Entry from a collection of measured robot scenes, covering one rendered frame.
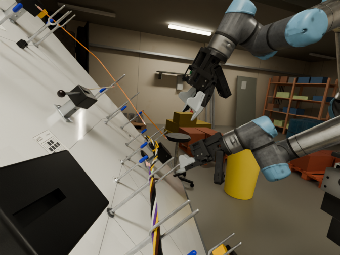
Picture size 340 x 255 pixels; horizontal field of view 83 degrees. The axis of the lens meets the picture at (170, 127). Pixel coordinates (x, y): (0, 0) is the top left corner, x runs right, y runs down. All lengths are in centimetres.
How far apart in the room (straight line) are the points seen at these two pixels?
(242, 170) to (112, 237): 239
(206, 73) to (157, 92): 624
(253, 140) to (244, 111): 744
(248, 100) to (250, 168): 578
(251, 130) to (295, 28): 28
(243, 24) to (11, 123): 57
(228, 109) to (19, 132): 792
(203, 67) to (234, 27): 13
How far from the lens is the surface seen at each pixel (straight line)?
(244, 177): 268
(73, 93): 42
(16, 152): 31
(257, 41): 66
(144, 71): 673
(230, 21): 63
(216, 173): 67
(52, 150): 36
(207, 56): 61
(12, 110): 37
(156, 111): 688
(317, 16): 58
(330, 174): 93
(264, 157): 65
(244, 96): 813
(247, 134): 64
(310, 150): 76
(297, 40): 57
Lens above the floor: 136
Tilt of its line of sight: 12 degrees down
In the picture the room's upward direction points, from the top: 5 degrees clockwise
